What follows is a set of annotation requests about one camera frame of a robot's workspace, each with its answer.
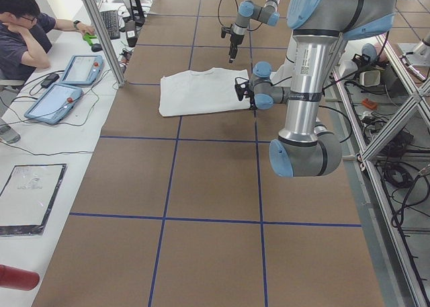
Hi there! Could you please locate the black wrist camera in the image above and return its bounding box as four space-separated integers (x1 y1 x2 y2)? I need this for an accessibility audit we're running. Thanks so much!
234 77 253 101
221 26 232 39

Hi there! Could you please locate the plastic-wrapped dark garment package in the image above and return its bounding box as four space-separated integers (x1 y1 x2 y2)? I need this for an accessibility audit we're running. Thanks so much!
1 163 67 237

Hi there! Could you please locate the black computer mouse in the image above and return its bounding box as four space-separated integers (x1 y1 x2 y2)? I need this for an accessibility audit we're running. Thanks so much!
91 44 102 52

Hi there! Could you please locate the blue teach pendant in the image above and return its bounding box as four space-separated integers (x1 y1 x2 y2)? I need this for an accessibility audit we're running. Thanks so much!
60 54 103 85
24 83 83 125

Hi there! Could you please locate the clear water bottle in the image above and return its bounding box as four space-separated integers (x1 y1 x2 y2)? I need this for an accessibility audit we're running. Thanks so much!
0 118 21 144

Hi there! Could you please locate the red bottle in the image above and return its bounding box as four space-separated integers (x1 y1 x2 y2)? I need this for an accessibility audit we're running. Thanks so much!
0 265 40 291

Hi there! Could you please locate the aluminium frame post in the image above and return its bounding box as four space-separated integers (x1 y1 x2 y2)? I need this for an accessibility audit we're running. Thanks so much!
82 0 126 87

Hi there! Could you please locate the seated person in navy shirt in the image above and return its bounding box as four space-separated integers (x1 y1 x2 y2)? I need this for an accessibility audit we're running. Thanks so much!
1 0 95 81

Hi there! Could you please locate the green handheld object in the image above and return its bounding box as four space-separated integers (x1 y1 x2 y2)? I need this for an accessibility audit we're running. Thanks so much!
83 33 98 46

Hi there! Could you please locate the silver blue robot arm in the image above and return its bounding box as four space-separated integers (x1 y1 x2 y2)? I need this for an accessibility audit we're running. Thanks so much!
254 0 396 177
221 0 280 63

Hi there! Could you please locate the white long-sleeve printed shirt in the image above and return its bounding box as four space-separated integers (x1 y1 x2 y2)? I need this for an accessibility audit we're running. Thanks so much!
159 68 249 117

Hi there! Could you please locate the black power adapter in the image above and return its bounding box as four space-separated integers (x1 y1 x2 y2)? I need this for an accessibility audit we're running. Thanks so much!
40 73 60 89

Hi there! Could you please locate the orange tool on floor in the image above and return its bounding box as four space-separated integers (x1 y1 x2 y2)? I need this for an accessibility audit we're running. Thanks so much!
361 98 378 110

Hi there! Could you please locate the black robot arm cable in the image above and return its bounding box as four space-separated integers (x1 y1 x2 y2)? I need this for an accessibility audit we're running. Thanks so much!
216 0 266 32

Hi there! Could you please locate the upper blue teach pendant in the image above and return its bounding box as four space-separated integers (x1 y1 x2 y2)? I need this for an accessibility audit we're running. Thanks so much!
60 54 103 85

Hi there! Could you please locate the lower blue teach pendant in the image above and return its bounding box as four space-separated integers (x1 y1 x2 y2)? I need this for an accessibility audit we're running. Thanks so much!
24 83 83 125

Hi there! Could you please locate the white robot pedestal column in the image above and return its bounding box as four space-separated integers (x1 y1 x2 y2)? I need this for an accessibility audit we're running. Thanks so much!
271 36 297 87

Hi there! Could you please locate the black computer keyboard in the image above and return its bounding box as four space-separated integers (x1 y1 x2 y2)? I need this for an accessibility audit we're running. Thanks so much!
100 10 120 40

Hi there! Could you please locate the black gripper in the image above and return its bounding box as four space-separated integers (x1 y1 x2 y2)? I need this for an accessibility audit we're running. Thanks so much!
228 32 245 63

